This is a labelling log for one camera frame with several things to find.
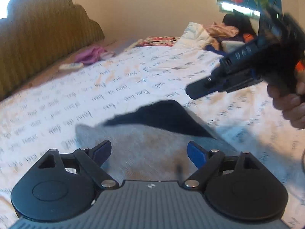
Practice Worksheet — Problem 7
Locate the grey navy knit sweater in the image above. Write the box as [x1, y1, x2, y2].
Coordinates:
[75, 100, 238, 182]

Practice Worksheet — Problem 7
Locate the person's right hand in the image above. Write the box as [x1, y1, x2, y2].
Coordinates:
[267, 79, 304, 129]

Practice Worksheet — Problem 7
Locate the orange garment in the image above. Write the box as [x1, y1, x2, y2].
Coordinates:
[243, 33, 254, 43]

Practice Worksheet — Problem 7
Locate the light blue garment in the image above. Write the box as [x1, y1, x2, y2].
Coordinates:
[221, 40, 245, 53]

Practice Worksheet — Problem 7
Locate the black garment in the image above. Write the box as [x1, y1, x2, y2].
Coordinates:
[222, 10, 257, 38]

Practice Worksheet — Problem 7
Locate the white quilted garment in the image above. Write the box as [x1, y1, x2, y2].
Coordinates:
[173, 22, 213, 50]

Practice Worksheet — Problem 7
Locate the red floral pillow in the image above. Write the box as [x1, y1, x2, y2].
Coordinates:
[135, 36, 180, 47]

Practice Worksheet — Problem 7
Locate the peach crumpled garment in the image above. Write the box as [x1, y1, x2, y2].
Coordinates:
[204, 22, 239, 38]

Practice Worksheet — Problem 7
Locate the white script-print bedspread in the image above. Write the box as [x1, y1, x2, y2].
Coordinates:
[1, 47, 304, 228]

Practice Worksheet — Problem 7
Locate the white power strip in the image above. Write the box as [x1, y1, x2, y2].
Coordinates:
[58, 63, 84, 71]

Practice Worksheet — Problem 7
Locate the purple garment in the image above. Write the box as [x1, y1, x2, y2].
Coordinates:
[75, 45, 116, 65]

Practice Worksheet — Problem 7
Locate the olive green upholstered headboard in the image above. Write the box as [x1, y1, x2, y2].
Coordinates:
[1, 0, 104, 99]

